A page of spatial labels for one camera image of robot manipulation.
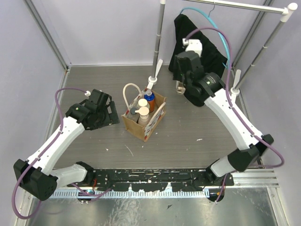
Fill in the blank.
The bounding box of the cream round cap bottle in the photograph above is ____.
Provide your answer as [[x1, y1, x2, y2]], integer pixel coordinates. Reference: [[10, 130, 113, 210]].
[[137, 98, 149, 108]]

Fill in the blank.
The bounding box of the orange bottle blue cap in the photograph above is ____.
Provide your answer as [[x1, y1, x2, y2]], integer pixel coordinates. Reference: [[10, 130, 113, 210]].
[[144, 89, 155, 113]]

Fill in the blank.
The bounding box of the clear amber liquid bottle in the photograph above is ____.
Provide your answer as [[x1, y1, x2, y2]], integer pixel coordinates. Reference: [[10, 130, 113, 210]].
[[176, 87, 186, 95]]

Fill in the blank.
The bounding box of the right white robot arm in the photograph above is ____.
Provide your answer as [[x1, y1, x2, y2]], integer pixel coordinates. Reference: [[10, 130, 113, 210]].
[[173, 51, 274, 186]]

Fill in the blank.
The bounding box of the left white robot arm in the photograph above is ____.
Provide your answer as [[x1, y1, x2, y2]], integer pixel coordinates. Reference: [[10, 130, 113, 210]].
[[13, 89, 119, 201]]

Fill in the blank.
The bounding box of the black hanging cloth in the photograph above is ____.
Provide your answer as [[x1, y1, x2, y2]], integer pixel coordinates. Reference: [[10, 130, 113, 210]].
[[168, 14, 228, 107]]

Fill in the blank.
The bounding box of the beige pump dispenser bottle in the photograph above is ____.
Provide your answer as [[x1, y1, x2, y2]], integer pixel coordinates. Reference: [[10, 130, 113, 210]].
[[136, 107, 150, 127]]

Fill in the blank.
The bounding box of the blue clothes hanger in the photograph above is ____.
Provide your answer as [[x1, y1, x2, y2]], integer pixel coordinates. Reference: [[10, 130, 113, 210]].
[[180, 7, 230, 58]]

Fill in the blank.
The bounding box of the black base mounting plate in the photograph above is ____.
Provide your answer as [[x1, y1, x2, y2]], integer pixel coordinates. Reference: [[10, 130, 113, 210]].
[[67, 168, 235, 193]]

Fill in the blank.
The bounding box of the silver clothes rack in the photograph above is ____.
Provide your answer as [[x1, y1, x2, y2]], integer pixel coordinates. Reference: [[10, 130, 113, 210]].
[[145, 0, 298, 118]]

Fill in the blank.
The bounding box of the aluminium frame rail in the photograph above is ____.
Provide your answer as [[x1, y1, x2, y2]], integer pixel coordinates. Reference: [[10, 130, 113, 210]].
[[22, 167, 280, 189]]

